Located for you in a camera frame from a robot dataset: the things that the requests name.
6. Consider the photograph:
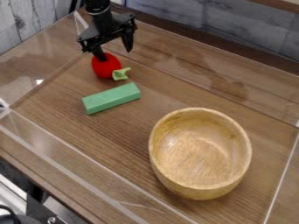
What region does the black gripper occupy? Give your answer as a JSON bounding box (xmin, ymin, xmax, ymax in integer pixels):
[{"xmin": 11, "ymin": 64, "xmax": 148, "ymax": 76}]
[{"xmin": 78, "ymin": 12, "xmax": 138, "ymax": 61}]

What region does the red plush strawberry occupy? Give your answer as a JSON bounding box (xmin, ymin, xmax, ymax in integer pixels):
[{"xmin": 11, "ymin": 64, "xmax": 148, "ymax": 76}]
[{"xmin": 91, "ymin": 52, "xmax": 131, "ymax": 81}]

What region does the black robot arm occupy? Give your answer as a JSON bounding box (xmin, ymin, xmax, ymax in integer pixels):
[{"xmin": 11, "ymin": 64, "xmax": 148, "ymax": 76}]
[{"xmin": 78, "ymin": 0, "xmax": 138, "ymax": 61}]

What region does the green rectangular block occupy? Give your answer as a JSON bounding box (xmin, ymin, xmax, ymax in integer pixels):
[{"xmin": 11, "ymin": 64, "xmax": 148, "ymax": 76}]
[{"xmin": 82, "ymin": 82, "xmax": 140, "ymax": 115}]

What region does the wooden bowl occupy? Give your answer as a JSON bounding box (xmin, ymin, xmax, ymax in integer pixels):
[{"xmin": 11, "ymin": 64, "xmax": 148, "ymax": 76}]
[{"xmin": 148, "ymin": 108, "xmax": 252, "ymax": 200}]

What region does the clear acrylic corner bracket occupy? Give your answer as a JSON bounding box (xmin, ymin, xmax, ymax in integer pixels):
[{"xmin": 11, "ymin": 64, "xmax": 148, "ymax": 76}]
[{"xmin": 74, "ymin": 10, "xmax": 90, "ymax": 35}]

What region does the clear acrylic tray wall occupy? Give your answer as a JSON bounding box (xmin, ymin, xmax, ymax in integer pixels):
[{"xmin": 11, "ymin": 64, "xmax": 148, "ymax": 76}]
[{"xmin": 0, "ymin": 15, "xmax": 299, "ymax": 224}]

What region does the black metal mount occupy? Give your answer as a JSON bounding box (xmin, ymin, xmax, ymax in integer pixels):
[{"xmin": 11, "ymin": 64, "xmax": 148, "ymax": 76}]
[{"xmin": 26, "ymin": 194, "xmax": 67, "ymax": 224}]

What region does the black cable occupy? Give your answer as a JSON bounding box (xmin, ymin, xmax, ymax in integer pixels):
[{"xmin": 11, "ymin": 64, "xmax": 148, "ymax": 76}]
[{"xmin": 0, "ymin": 204, "xmax": 24, "ymax": 224}]

